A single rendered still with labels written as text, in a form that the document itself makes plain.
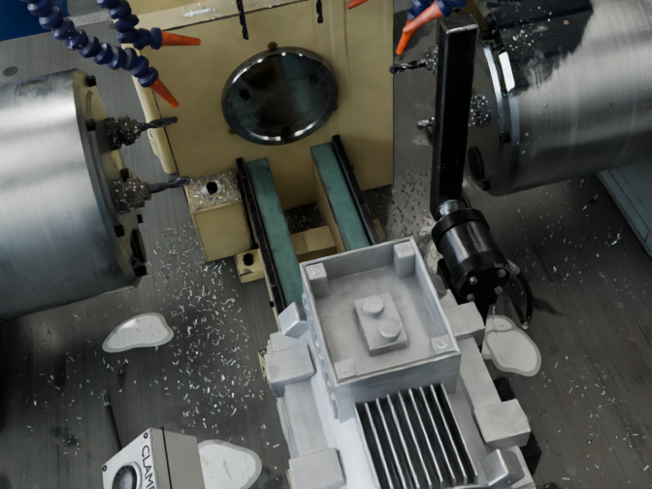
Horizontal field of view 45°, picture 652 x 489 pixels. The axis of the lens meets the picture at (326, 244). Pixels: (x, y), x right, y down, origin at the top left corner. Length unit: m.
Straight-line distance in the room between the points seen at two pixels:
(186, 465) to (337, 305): 0.18
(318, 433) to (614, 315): 0.52
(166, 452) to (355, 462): 0.15
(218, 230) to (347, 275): 0.41
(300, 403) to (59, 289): 0.30
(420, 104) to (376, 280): 0.66
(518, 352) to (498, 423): 0.36
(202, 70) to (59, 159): 0.24
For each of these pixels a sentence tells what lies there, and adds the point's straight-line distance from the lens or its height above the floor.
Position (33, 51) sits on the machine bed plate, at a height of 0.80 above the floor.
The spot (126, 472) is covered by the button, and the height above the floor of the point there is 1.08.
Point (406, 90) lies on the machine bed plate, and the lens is 1.33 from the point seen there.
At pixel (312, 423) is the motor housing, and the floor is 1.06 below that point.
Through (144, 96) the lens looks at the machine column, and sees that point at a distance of 1.13.
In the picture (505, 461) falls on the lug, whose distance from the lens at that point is 0.64.
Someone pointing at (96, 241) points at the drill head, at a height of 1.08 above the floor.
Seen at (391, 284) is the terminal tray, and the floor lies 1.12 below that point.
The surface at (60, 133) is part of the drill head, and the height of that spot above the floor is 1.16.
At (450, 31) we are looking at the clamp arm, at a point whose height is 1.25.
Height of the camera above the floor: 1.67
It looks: 52 degrees down
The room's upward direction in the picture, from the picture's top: 6 degrees counter-clockwise
